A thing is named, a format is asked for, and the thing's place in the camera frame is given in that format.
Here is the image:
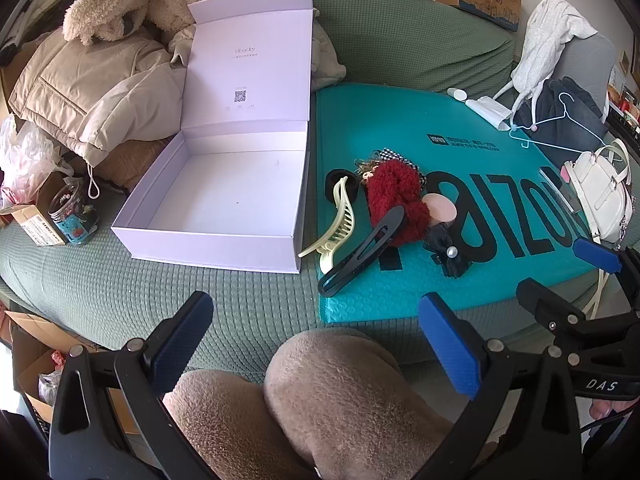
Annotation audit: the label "black bow pearl hair clip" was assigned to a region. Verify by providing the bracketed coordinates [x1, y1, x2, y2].
[422, 222, 471, 278]

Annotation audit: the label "green sofa cover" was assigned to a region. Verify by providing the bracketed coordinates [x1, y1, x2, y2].
[0, 0, 640, 386]

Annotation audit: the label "white mask packet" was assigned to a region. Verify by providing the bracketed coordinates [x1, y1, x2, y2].
[465, 96, 511, 128]

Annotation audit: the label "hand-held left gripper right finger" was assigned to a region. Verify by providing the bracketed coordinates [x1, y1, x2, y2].
[418, 292, 586, 480]

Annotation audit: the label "clear star clip with bears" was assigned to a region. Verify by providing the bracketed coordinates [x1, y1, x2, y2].
[354, 159, 382, 186]

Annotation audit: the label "black ring hair band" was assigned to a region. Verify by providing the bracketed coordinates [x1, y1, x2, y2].
[325, 169, 359, 206]

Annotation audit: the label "cream fleece coat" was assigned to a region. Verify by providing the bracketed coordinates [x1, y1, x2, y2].
[62, 0, 296, 46]

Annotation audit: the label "cream claw hair clip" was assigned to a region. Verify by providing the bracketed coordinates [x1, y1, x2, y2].
[299, 177, 358, 275]

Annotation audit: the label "white gift box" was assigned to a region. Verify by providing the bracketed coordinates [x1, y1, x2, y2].
[111, 0, 321, 275]

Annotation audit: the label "person's right hand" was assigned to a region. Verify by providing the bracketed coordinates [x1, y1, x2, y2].
[590, 397, 636, 423]

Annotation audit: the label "white clothes hanger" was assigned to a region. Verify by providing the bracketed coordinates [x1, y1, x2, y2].
[509, 92, 616, 153]

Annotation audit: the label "striped dark cloth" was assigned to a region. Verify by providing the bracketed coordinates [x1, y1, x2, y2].
[0, 0, 66, 66]

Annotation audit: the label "checkered bow hair clip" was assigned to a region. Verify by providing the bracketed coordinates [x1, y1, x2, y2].
[372, 148, 428, 186]

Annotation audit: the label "small cardboard box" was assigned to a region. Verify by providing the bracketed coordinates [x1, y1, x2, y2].
[0, 204, 68, 247]

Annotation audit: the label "black long hair clip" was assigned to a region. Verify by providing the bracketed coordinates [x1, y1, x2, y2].
[318, 205, 406, 297]

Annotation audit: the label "beige puffer jacket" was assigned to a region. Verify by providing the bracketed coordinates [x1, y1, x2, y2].
[9, 22, 346, 168]

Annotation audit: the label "white hoodie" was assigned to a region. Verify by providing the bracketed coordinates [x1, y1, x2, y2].
[510, 0, 598, 106]

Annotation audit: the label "teal bubble mailer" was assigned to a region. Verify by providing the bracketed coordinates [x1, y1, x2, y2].
[314, 82, 623, 323]

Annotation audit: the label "grey cushion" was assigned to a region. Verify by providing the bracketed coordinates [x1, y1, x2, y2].
[560, 35, 618, 111]

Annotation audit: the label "brown burlap cushion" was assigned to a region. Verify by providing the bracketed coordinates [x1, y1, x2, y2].
[95, 135, 171, 193]

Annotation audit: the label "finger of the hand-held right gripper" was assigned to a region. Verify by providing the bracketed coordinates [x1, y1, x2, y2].
[516, 279, 640, 361]
[572, 237, 640, 306]

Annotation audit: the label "white handbag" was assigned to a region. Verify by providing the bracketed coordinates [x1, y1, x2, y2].
[570, 139, 636, 321]

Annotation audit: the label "dark blue jeans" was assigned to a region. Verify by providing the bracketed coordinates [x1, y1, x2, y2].
[515, 77, 608, 153]

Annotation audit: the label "clear plastic bag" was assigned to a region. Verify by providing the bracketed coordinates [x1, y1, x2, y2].
[0, 115, 73, 206]

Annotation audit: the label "red fluffy scrunchie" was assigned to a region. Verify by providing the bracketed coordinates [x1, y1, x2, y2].
[366, 160, 432, 248]

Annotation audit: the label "pink round compact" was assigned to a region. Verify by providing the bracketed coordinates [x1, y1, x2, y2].
[421, 194, 457, 223]

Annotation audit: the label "open brown cardboard box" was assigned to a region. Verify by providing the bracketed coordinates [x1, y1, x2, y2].
[0, 310, 141, 436]

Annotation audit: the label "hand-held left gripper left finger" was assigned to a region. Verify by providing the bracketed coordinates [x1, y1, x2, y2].
[47, 290, 216, 480]

